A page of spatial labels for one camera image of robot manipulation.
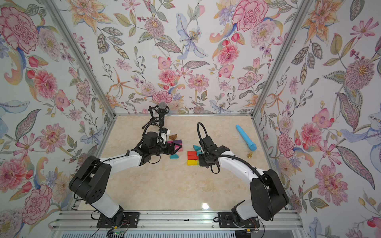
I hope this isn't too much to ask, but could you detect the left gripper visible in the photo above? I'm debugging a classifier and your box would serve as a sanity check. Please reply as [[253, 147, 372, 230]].
[[149, 140, 182, 156]]

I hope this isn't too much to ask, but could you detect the teal triangle block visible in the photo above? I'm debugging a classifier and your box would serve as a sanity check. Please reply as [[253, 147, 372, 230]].
[[193, 145, 201, 151]]

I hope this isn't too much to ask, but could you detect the yellow block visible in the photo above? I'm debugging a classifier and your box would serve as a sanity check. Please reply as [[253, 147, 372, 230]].
[[187, 160, 198, 166]]

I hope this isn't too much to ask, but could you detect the brown triangle block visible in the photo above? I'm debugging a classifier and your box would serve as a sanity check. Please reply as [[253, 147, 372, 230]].
[[169, 134, 178, 140]]

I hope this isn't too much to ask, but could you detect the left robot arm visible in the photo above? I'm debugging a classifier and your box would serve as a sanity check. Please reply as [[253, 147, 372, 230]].
[[68, 132, 182, 224]]

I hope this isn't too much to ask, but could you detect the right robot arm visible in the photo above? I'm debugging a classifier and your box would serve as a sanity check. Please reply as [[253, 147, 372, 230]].
[[199, 136, 289, 223]]

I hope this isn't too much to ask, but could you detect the black microphone on tripod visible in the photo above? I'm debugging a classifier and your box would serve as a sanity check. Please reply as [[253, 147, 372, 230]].
[[142, 102, 170, 134]]

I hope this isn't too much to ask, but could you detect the light blue cylinder toy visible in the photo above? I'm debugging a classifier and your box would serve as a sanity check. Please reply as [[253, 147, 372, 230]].
[[236, 125, 257, 151]]

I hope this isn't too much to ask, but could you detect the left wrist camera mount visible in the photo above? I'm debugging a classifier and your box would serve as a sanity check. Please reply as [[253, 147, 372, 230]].
[[160, 128, 171, 143]]

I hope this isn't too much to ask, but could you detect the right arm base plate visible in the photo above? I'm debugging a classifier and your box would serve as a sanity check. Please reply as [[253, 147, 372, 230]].
[[213, 211, 261, 229]]

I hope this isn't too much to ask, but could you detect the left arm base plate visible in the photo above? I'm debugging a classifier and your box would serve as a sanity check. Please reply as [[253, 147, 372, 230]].
[[96, 212, 140, 229]]

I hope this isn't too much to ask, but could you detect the aluminium front rail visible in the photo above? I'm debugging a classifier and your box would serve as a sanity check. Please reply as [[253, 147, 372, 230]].
[[48, 210, 303, 231]]

